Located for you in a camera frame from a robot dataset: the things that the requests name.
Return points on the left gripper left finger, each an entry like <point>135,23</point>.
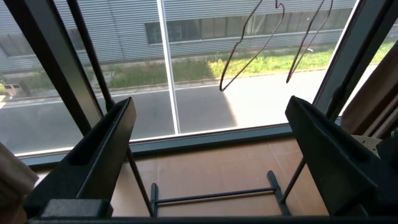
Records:
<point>96,182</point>

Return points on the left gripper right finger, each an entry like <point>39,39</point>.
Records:
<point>337,186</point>

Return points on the pink clothes hanger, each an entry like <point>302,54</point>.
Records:
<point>288,79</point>
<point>221,87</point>

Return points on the black clothes rack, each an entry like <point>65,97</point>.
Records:
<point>214,195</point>

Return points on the window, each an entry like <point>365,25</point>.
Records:
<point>202,102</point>

